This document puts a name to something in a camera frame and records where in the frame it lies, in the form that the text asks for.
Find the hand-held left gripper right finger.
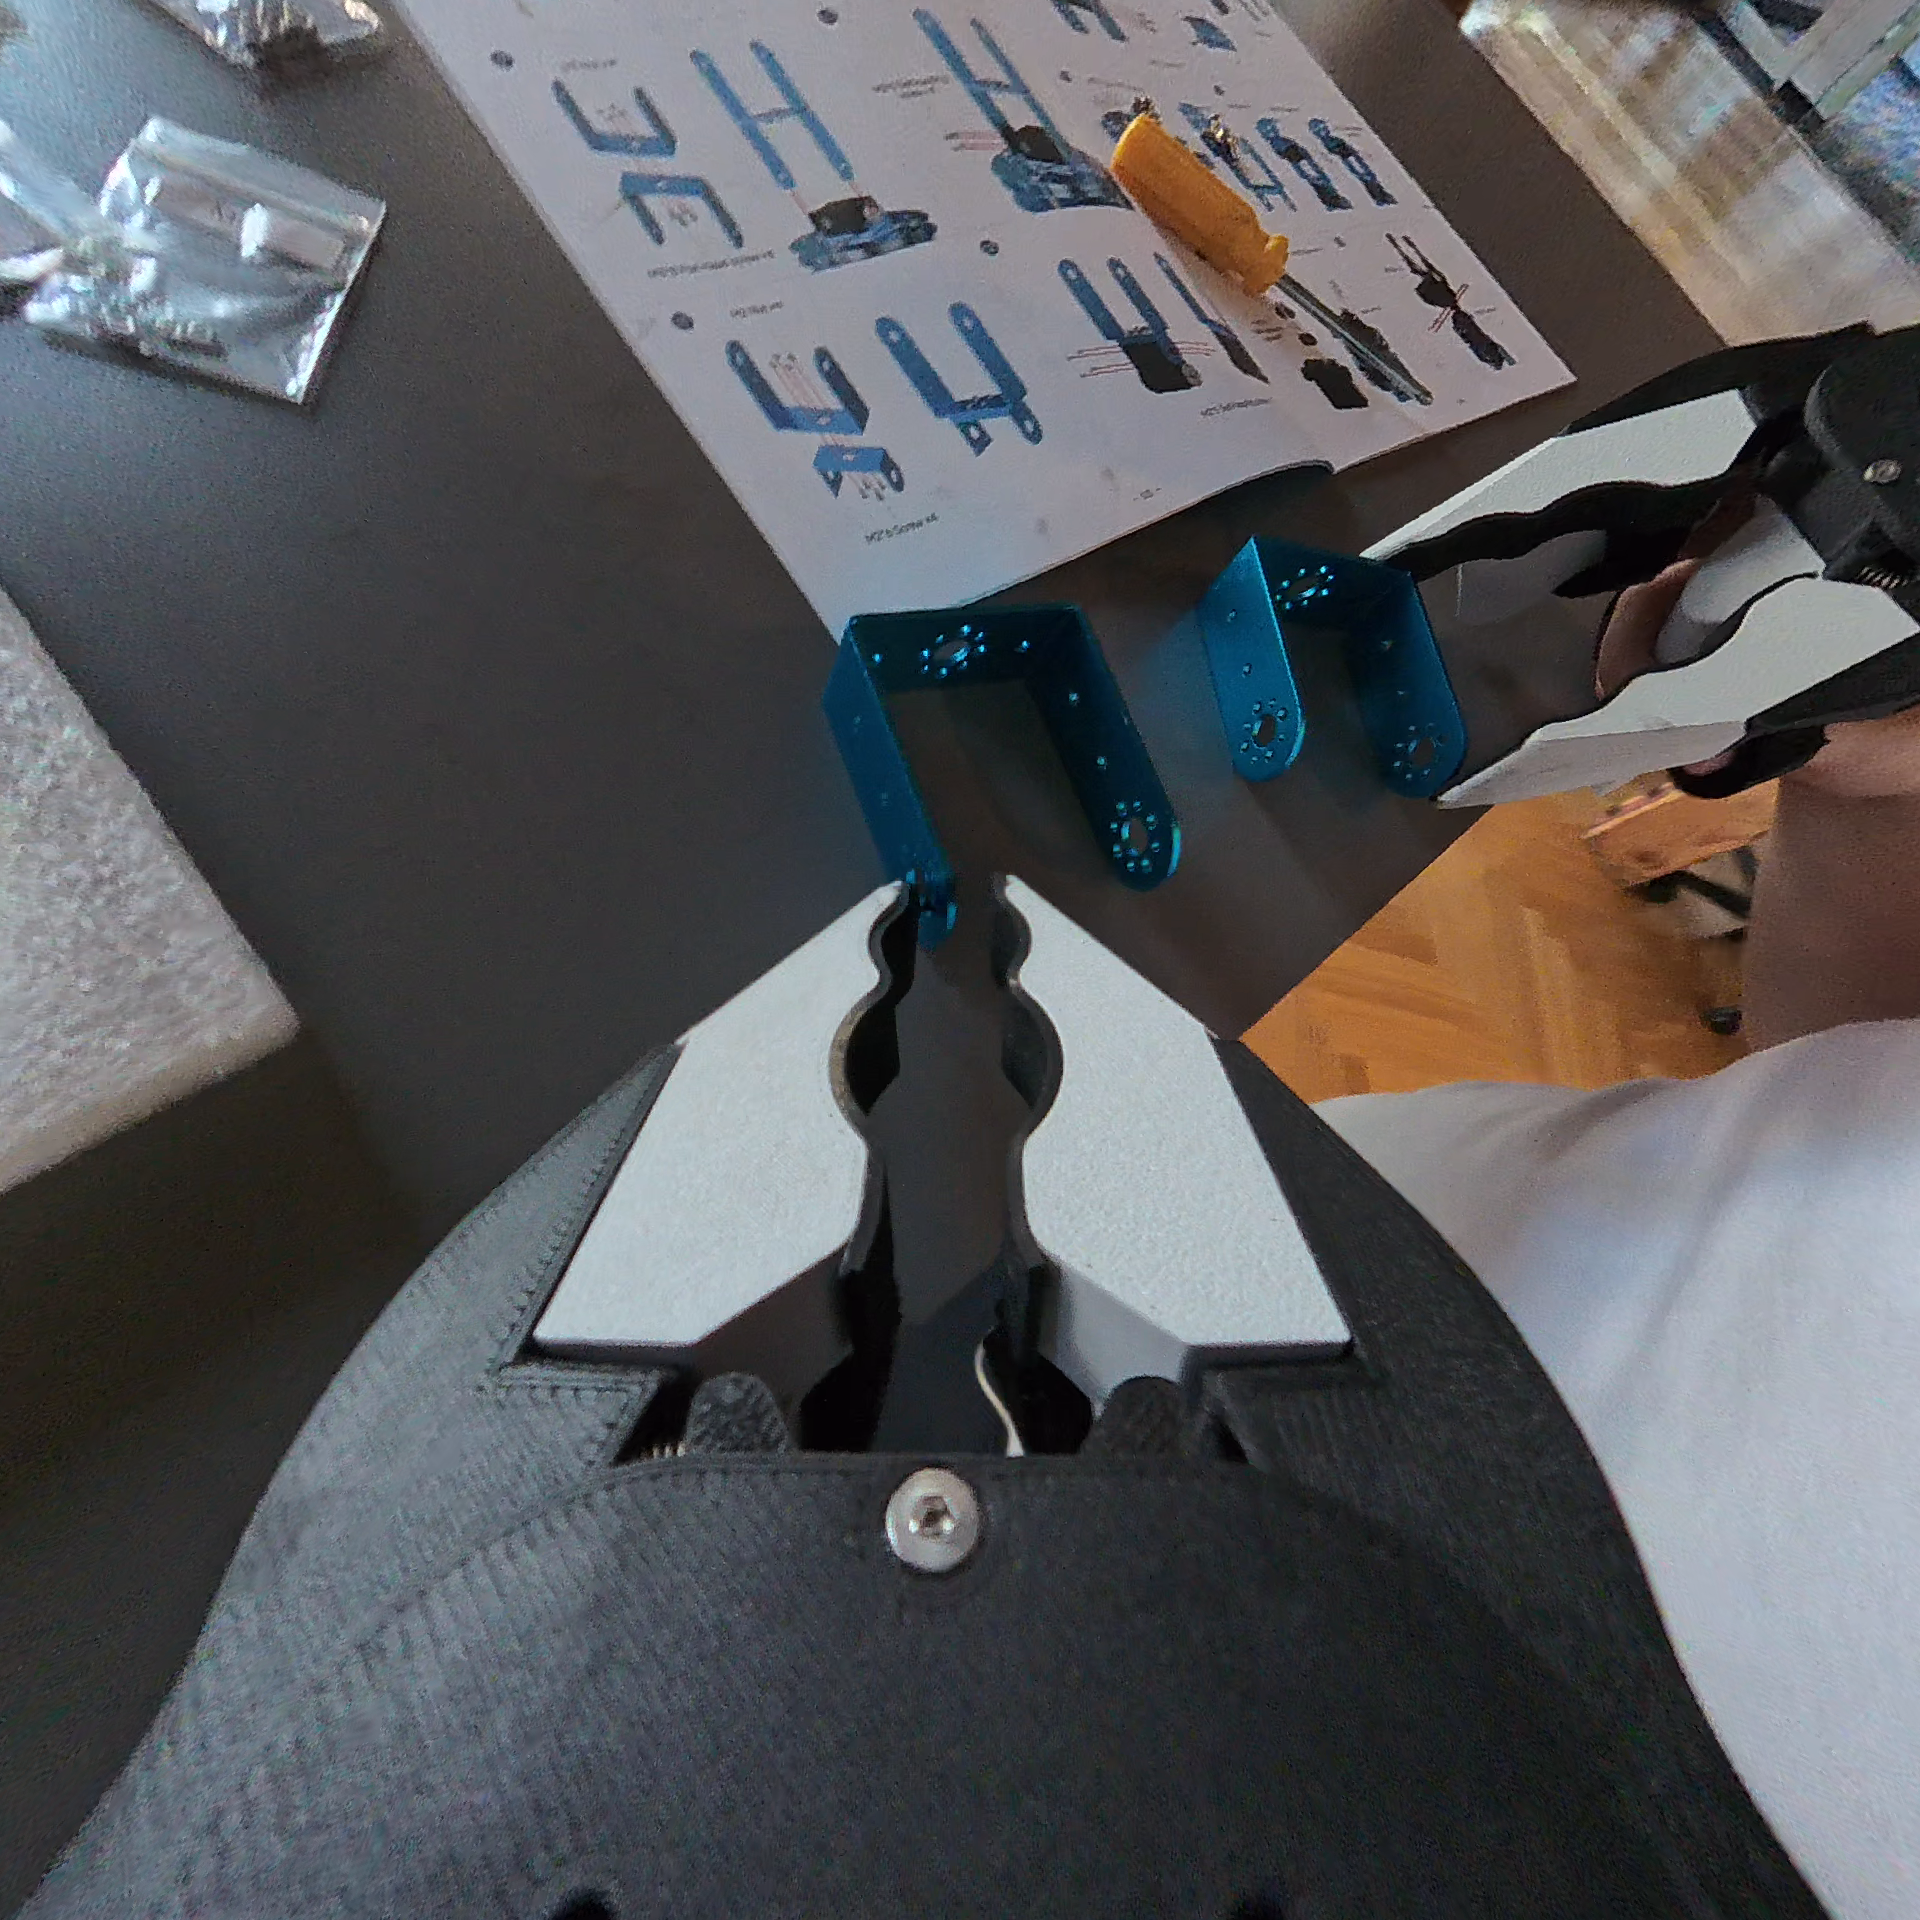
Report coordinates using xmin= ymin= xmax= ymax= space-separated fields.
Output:
xmin=995 ymin=876 xmax=1351 ymax=1449

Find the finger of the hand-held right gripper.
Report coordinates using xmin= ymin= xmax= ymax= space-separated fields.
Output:
xmin=1370 ymin=388 xmax=1764 ymax=598
xmin=1437 ymin=500 xmax=1833 ymax=809

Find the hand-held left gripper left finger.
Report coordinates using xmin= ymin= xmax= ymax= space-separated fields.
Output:
xmin=532 ymin=882 xmax=915 ymax=1454

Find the small blue metal U bracket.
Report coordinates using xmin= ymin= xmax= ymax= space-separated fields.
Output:
xmin=1196 ymin=534 xmax=1471 ymax=800

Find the large blue metal U bracket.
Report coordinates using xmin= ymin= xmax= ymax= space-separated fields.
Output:
xmin=822 ymin=601 xmax=1186 ymax=954

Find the person's right forearm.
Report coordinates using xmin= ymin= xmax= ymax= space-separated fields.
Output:
xmin=1734 ymin=734 xmax=1920 ymax=1054

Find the person's right hand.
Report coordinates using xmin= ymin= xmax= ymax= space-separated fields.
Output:
xmin=1593 ymin=557 xmax=1692 ymax=705

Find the printed assembly instruction sheet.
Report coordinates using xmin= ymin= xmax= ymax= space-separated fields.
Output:
xmin=389 ymin=0 xmax=1578 ymax=643

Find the white foam piece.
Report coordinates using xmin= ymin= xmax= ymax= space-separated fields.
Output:
xmin=0 ymin=581 xmax=304 ymax=1198

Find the group of clear screw bags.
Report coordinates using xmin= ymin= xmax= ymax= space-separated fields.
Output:
xmin=0 ymin=0 xmax=402 ymax=411

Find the yellow handled screwdriver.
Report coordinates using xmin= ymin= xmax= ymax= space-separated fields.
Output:
xmin=1109 ymin=111 xmax=1437 ymax=411

